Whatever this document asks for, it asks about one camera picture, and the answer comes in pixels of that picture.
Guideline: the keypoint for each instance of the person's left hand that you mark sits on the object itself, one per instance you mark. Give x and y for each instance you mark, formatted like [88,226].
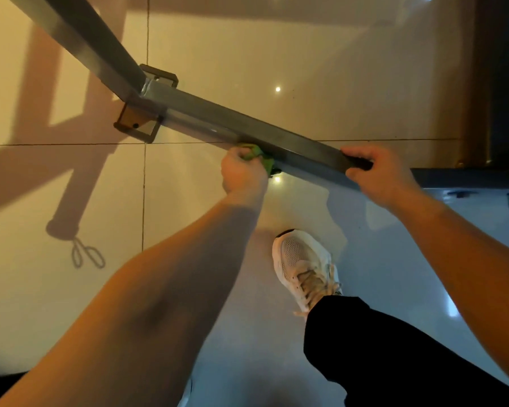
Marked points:
[244,178]

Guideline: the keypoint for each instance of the person's right hand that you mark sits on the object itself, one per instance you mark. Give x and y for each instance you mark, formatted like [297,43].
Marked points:
[386,178]

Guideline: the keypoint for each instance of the green cleaning cloth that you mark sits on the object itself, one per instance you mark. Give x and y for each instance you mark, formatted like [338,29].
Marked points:
[267,161]

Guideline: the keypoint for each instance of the grey steel gym machine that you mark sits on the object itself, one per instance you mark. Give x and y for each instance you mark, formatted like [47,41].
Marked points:
[212,118]

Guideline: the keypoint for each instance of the person's left forearm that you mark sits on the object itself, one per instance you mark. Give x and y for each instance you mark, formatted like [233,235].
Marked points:
[144,318]

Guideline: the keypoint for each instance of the person's right forearm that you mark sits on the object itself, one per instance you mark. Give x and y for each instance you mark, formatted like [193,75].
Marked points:
[475,275]

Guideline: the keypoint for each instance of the person's white right shoe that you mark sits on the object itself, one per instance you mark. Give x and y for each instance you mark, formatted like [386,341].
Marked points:
[305,268]

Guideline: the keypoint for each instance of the person's black trousers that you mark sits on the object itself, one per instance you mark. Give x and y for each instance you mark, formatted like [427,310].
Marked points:
[390,356]

